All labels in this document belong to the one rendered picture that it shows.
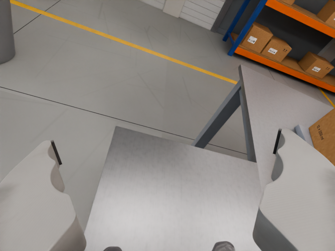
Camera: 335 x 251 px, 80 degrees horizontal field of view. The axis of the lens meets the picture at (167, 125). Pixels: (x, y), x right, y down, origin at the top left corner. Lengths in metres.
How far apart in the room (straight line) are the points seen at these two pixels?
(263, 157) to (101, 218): 0.44
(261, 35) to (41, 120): 3.22
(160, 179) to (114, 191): 0.09
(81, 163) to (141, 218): 1.02
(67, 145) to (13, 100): 0.50
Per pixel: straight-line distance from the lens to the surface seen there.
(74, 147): 1.41
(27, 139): 1.47
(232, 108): 1.05
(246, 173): 0.53
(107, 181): 0.38
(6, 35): 1.92
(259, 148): 0.63
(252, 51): 3.74
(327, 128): 0.80
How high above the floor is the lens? 1.17
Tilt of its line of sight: 43 degrees down
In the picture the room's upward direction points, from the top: 28 degrees clockwise
